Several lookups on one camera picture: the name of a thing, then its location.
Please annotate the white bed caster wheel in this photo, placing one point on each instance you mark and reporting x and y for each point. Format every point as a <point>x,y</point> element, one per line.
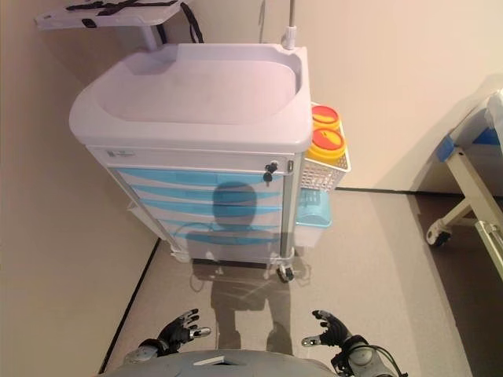
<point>438,237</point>

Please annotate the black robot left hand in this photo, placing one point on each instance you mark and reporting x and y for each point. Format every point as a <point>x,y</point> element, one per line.
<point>177,334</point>

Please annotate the translucent plastic bin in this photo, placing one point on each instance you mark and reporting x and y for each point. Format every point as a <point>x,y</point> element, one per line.
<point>308,235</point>

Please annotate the metal IV pole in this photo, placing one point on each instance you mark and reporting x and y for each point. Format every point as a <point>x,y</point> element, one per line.
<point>291,23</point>

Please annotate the light blue plastic bin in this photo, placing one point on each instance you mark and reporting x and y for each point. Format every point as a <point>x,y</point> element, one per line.
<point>314,214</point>

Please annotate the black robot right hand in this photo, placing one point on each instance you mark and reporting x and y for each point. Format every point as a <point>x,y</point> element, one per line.
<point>336,334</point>

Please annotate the grey cart caster wheel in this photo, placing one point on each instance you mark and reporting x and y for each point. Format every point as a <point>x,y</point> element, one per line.
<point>286,273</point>

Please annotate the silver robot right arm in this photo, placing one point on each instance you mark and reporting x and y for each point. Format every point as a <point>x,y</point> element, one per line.
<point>361,357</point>

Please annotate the blue striped cart drawer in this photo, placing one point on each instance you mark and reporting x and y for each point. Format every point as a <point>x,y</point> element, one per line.
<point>173,193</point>
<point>165,176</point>

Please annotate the white overbed table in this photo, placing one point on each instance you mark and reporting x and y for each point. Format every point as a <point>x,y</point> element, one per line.
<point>129,19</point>

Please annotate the hospital bed frame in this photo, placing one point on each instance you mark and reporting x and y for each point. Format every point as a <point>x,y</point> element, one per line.
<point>467,165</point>

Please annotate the white medical cart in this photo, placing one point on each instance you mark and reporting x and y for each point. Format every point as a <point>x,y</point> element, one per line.
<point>188,98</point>

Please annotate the grey robot torso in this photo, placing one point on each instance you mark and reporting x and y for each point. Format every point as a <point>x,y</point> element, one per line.
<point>236,367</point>

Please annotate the yellow sharps container red lid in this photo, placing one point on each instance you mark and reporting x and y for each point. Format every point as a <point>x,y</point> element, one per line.
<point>325,116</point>
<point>326,141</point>

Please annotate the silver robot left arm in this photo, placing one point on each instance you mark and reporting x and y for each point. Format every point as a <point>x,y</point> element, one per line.
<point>143,352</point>

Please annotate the black cart key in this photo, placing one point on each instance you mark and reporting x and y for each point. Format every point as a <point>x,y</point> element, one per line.
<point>270,170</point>

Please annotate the white drawer with blue front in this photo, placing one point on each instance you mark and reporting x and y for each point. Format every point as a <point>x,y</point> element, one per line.
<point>177,208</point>

